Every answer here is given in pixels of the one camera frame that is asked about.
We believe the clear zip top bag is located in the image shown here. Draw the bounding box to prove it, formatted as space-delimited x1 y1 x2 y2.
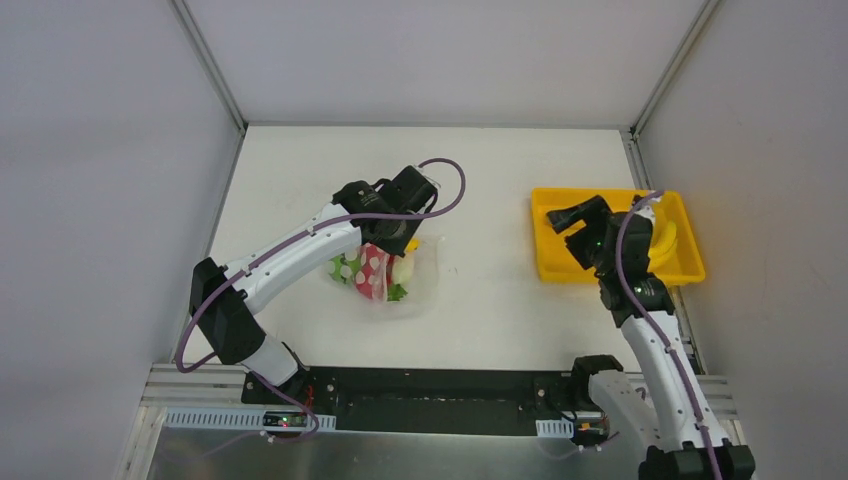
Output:
321 235 443 319

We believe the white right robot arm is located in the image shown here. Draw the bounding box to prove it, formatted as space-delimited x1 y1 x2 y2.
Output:
546 191 756 479

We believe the aluminium frame rail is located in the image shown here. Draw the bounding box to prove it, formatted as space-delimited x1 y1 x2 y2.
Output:
165 0 248 362

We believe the yellow fake banana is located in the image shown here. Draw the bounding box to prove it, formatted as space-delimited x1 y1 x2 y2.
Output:
648 205 678 265

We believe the green fake food ball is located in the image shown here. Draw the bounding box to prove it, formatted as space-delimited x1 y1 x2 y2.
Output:
325 252 362 285

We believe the yellow plastic tray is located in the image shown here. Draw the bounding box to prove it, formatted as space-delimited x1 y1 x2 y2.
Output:
530 187 708 287

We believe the orange fake food ball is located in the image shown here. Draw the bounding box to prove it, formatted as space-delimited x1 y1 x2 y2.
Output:
405 238 420 254

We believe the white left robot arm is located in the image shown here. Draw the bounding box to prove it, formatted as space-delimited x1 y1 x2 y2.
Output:
189 166 438 405

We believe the white fake radish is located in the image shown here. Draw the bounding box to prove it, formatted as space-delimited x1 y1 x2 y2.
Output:
387 253 415 302

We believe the red fake food ball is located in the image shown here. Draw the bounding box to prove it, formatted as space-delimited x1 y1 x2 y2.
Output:
353 244 392 302

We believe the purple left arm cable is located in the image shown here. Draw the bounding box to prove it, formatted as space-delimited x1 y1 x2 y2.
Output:
174 157 468 445

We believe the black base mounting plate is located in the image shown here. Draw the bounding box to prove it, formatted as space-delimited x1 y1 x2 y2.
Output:
241 367 613 445

